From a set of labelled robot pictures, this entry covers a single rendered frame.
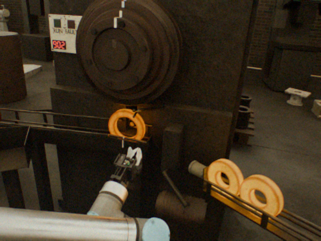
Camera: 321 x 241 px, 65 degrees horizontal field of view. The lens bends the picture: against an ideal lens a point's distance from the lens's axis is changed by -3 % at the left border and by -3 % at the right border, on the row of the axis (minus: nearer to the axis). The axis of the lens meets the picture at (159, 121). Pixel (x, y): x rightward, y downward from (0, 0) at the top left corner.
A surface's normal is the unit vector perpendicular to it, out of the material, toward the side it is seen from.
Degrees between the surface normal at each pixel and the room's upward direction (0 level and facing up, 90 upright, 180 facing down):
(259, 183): 90
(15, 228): 53
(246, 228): 0
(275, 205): 90
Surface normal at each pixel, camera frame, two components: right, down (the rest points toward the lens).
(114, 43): -0.29, 0.37
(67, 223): 0.46, -0.65
